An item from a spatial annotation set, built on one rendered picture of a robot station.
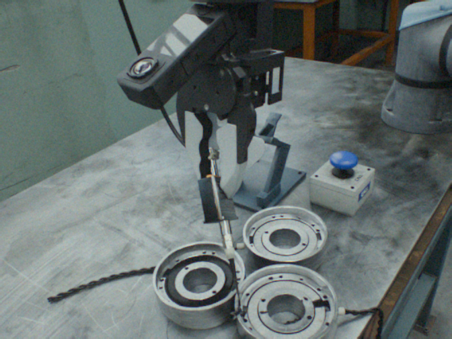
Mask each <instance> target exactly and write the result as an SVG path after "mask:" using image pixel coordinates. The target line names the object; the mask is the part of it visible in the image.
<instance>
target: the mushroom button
mask: <svg viewBox="0 0 452 339"><path fill-rule="evenodd" d="M329 162H330V163H331V164H332V166H333V167H335V168H338V171H339V172H342V173H345V172H347V170H349V169H352V168H354V167H356V166H357V165H358V158H357V156H356V155H355V154H354V153H351V152H349V151H337V152H335V153H333V154H332V156H331V157H330V159H329Z"/></svg>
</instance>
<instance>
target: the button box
mask: <svg viewBox="0 0 452 339"><path fill-rule="evenodd" d="M374 173H375V169H373V168H370V167H365V166H362V165H357V166H356V167H354V168H352V169H348V170H347V172H345V173H342V172H339V171H338V168H335V167H333V166H332V164H331V163H330V162H329V160H328V161H327V162H326V163H325V164H324V165H323V166H322V167H321V168H320V169H319V170H317V171H316V172H315V173H314V174H313V175H312V177H310V202H312V203H315V204H316V205H319V206H322V207H325V208H327V209H331V210H333V211H336V212H339V213H343V214H345V215H346V216H349V217H353V215H355V214H356V212H357V211H358V210H359V209H360V208H361V207H362V205H363V203H364V202H365V201H366V200H367V199H368V198H369V197H370V196H371V194H372V191H373V180H374Z"/></svg>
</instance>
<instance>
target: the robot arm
mask: <svg viewBox="0 0 452 339"><path fill-rule="evenodd" d="M189 1H193V2H201V3H206V5H203V4H197V3H196V4H194V5H193V6H192V7H191V8H190V9H188V10H187V11H186V12H185V13H184V14H183V16H182V17H181V18H180V19H178V20H176V21H175V22H174V23H173V24H172V25H171V26H170V28H169V29H167V30H166V31H165V32H164V33H163V34H162V35H161V36H160V37H158V38H157V40H156V41H154V42H153V43H152V44H151V45H150V46H149V47H147V48H146V49H145V51H144V52H142V53H141V54H140V55H139V56H138V57H137V58H136V59H135V60H134V61H133V62H132V63H131V64H130V65H129V66H127V67H126V68H125V69H124V70H123V72H121V73H120V74H119V75H118V76H116V80H117V83H118V84H119V86H120V87H121V88H122V90H123V92H124V94H125V95H126V97H127V98H128V100H131V101H133V102H136V103H138V104H141V105H143V106H145V107H147V108H150V109H152V110H160V109H161V108H162V107H163V106H164V105H165V104H166V103H167V102H168V101H169V100H170V99H171V98H172V97H173V96H174V94H175V93H176V92H178V93H177V98H176V113H177V118H178V124H179V127H180V133H181V136H182V142H183V143H184V144H186V150H187V153H188V157H189V159H190V162H191V164H192V167H193V168H194V170H195V172H196V175H197V177H198V179H199V180H200V179H203V178H206V177H207V176H209V175H210V174H211V173H210V169H209V161H208V157H209V155H210V151H209V148H214V149H216V150H219V149H220V152H221V160H220V163H219V169H220V172H221V180H220V184H219V187H220V189H222V191H223V192H224V194H225V195H226V197H227V199H230V198H233V196H234V195H235V193H236V192H237V190H238V189H239V187H240V186H241V183H242V180H243V178H244V175H245V172H246V171H247V170H248V169H249V168H251V167H252V166H253V165H254V164H255V163H256V162H257V160H259V159H260V158H261V157H262V155H263V153H264V141H263V139H261V138H257V137H255V136H254V133H255V131H256V123H257V115H256V111H255V109H256V108H260V106H263V105H264V104H265V101H266V93H268V99H267V104H268V105H271V104H274V103H277V102H280V101H282V98H283V79H284V67H285V51H280V50H273V49H272V48H271V44H272V19H273V5H274V0H189ZM399 30H400V37H399V44H398V53H397V58H398V59H397V64H396V69H395V79H394V82H393V84H392V87H391V89H390V91H389V93H388V95H387V98H386V100H385V101H384V103H383V105H382V108H381V119H382V120H383V121H384V123H386V124H387V125H389V126H391V127H393V128H396V129H399V130H401V131H404V132H407V133H414V134H421V135H435V134H442V133H447V132H450V131H452V0H432V1H423V2H419V3H415V4H412V5H410V6H408V7H407V8H406V9H405V10H404V12H403V16H402V22H401V27H400V29H399ZM277 67H280V69H279V80H278V91H276V92H272V83H273V71H274V69H275V68H277ZM267 72H268V82H266V75H267ZM217 117H218V119H219V120H220V121H222V120H226V119H227V124H225V125H223V126H219V125H218V124H217Z"/></svg>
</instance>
